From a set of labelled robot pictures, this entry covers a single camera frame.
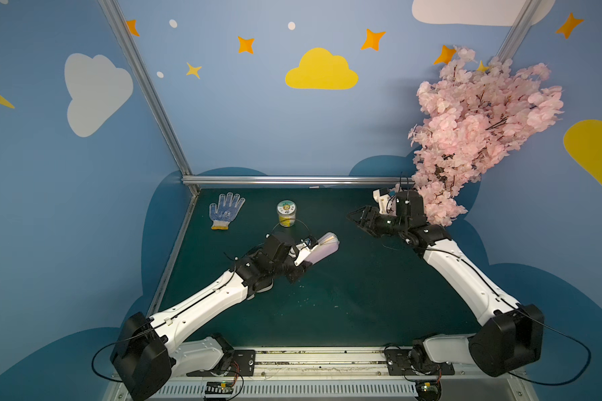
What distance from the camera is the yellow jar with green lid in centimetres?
104

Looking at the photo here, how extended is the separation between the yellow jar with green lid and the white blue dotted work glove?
0.22 m

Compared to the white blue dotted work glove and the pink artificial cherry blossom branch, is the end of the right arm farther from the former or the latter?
the white blue dotted work glove

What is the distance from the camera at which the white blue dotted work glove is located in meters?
1.10

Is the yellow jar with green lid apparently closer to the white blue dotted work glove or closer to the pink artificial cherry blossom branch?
the white blue dotted work glove
